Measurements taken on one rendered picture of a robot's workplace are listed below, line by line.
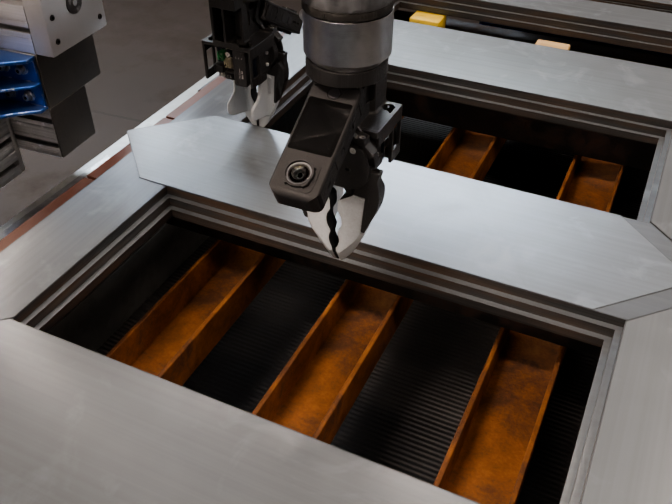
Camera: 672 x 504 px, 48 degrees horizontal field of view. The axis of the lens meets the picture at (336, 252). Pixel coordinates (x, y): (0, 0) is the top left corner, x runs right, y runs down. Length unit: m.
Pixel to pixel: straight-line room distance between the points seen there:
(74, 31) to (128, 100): 1.85
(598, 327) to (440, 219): 0.22
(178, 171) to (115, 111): 2.03
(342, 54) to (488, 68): 0.66
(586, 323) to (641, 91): 0.53
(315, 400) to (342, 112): 0.39
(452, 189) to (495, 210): 0.06
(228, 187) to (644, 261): 0.50
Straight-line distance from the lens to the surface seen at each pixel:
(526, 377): 0.96
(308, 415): 0.89
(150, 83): 3.19
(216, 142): 1.05
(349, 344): 0.97
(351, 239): 0.72
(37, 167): 2.75
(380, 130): 0.67
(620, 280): 0.86
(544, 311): 0.82
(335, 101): 0.64
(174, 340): 0.99
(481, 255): 0.85
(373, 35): 0.62
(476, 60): 1.29
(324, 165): 0.61
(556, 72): 1.27
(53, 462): 0.69
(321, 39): 0.62
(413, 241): 0.86
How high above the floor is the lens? 1.38
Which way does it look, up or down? 39 degrees down
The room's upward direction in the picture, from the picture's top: straight up
